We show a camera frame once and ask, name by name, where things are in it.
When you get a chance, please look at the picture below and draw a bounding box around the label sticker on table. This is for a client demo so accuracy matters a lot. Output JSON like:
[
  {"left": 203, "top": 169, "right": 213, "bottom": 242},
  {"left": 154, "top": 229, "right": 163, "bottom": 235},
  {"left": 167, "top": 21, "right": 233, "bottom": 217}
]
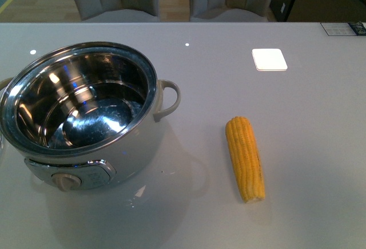
[{"left": 321, "top": 21, "right": 365, "bottom": 36}]

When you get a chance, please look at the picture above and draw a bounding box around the white electric cooking pot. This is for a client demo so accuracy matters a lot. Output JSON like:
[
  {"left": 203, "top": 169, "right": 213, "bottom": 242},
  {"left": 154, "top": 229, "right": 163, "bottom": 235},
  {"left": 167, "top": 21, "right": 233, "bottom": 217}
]
[{"left": 1, "top": 42, "right": 181, "bottom": 191}]

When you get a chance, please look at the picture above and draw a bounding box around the brown cushioned cabinet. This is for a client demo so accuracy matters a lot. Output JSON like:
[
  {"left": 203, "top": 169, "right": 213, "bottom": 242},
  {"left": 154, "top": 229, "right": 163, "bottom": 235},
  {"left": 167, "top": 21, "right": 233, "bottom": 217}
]
[{"left": 287, "top": 0, "right": 365, "bottom": 22}]

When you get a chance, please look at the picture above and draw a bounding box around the yellow corn cob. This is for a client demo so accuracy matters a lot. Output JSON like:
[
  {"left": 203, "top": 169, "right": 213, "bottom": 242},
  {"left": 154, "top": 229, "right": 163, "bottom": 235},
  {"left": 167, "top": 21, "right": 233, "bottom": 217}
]
[{"left": 225, "top": 116, "right": 265, "bottom": 203}]

